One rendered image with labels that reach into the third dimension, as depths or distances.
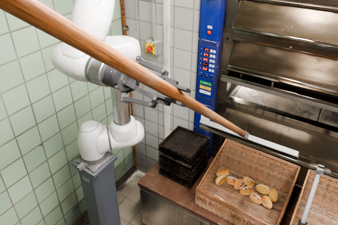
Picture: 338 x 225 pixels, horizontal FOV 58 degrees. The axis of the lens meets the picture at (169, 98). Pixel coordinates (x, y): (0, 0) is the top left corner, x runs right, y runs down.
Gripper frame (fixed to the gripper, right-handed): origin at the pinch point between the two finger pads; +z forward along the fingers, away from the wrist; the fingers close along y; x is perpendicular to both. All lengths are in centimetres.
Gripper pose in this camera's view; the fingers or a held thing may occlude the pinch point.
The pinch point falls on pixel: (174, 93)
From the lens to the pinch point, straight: 75.1
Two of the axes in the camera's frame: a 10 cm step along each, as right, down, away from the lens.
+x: -4.0, -2.1, -8.9
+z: 8.5, 2.9, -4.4
